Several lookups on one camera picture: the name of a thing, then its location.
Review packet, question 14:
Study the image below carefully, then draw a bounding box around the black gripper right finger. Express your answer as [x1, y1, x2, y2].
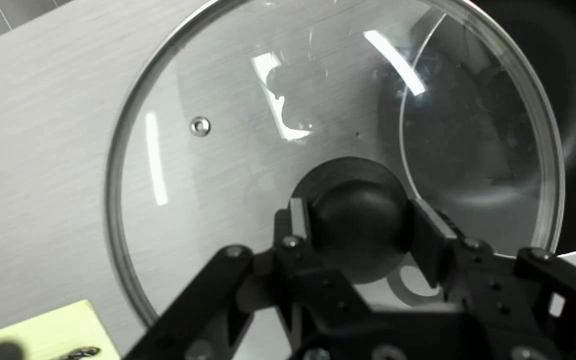
[411, 200, 576, 360]

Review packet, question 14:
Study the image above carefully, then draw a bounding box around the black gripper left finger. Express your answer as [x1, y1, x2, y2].
[124, 197, 377, 360]

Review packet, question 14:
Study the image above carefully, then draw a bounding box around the glass lid with black knob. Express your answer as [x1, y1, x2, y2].
[105, 0, 569, 327]

